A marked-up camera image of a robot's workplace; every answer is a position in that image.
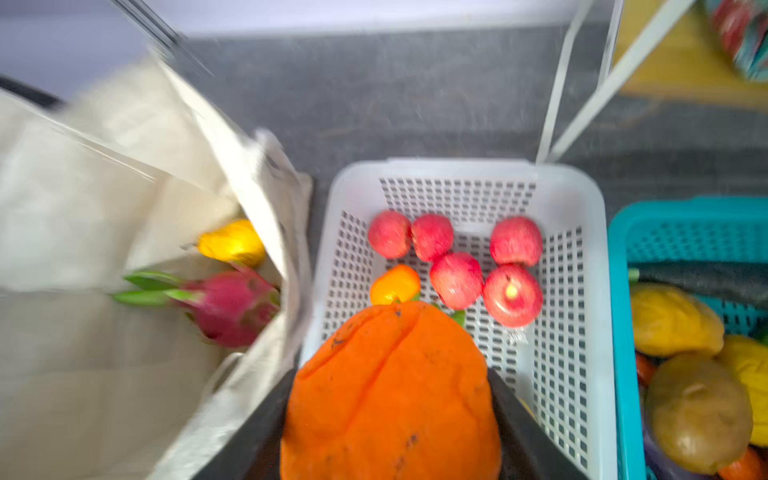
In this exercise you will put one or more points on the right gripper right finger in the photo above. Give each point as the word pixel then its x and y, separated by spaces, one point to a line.
pixel 527 452

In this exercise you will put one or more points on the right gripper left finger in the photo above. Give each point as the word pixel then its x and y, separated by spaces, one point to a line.
pixel 253 452

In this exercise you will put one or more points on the orange tangerine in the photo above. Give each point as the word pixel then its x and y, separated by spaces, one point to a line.
pixel 397 392

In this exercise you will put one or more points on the pink dragon fruit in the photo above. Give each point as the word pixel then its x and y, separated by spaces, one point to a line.
pixel 230 308

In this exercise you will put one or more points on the yellow orange mango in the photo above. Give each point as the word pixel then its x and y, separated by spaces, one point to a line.
pixel 236 242

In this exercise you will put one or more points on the cream canvas grocery bag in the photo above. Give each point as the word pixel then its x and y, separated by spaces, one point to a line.
pixel 125 178

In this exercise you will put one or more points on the teal snack bag lower shelf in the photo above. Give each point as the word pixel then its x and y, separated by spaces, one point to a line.
pixel 741 26

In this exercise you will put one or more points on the white plastic fruit basket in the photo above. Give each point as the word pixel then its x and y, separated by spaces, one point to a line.
pixel 561 366

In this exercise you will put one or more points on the purple eggplant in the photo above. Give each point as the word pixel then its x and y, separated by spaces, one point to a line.
pixel 658 462

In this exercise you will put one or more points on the red apple front right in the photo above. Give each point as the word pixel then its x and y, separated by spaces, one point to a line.
pixel 512 296

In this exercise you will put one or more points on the red apple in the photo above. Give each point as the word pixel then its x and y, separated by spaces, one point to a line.
pixel 389 234
pixel 432 236
pixel 512 296

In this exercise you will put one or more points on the brown potato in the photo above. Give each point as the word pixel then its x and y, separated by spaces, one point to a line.
pixel 698 413

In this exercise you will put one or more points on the yellow squash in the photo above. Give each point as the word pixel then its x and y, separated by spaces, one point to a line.
pixel 667 321

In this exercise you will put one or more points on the yellow lemon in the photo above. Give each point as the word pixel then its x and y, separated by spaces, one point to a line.
pixel 399 284

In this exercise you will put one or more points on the red apple front middle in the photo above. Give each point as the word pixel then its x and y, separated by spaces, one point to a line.
pixel 432 236

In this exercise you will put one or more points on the yellow corn cob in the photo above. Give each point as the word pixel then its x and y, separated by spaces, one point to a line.
pixel 746 359

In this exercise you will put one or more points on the teal plastic vegetable basket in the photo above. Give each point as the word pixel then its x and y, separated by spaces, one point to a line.
pixel 720 229

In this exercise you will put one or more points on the red apple front left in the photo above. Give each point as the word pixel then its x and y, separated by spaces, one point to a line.
pixel 389 234

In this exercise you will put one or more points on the dark cucumber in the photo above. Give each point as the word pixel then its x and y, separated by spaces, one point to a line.
pixel 736 282

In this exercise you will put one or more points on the wooden two-tier shelf rack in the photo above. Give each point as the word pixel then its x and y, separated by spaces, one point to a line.
pixel 658 49

